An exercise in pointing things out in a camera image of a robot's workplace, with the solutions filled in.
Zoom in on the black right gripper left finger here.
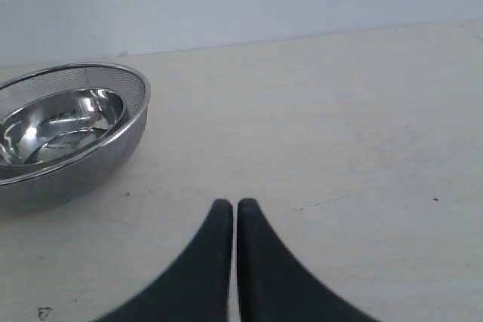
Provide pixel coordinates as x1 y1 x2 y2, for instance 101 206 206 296
99 199 233 321

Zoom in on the small stainless steel bowl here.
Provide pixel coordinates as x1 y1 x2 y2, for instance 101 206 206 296
1 87 128 167

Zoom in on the steel mesh colander basket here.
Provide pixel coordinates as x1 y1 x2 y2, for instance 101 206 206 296
1 63 150 215

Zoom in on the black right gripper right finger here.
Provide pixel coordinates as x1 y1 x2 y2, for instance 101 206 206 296
236 198 374 321

